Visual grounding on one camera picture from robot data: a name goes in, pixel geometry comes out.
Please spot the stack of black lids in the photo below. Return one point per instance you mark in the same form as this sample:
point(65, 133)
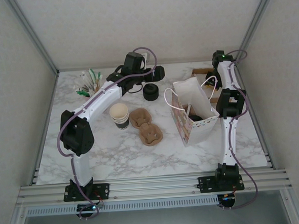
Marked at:
point(150, 91)

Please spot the white stick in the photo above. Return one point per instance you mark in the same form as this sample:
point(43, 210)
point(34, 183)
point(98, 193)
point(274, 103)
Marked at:
point(189, 110)

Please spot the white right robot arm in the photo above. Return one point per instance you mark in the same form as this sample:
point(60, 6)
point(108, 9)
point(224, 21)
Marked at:
point(229, 137)

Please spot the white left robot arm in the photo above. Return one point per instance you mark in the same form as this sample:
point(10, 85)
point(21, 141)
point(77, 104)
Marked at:
point(98, 102)

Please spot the brown cardboard napkin tray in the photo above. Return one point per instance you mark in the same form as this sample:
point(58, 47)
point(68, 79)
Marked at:
point(200, 70)

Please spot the green tipped white packet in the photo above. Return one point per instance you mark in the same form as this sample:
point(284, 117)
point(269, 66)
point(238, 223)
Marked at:
point(100, 78)
point(92, 75)
point(81, 92)

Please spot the brown wooden stirrer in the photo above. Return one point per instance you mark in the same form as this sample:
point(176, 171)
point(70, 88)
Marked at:
point(96, 87)

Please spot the white paper stick packet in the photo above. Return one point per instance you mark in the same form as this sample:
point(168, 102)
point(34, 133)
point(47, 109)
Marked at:
point(79, 87)
point(84, 80)

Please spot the black controller board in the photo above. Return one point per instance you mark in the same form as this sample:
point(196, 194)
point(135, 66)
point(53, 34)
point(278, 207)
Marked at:
point(88, 209)
point(227, 201)

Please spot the aluminium frame post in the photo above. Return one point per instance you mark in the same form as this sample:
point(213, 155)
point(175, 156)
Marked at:
point(33, 35)
point(255, 21)

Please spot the aluminium table side rail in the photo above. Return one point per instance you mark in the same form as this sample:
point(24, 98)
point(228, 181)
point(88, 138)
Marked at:
point(256, 115)
point(50, 105)

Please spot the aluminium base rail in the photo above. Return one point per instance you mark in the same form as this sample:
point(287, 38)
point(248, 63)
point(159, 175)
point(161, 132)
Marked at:
point(156, 186)

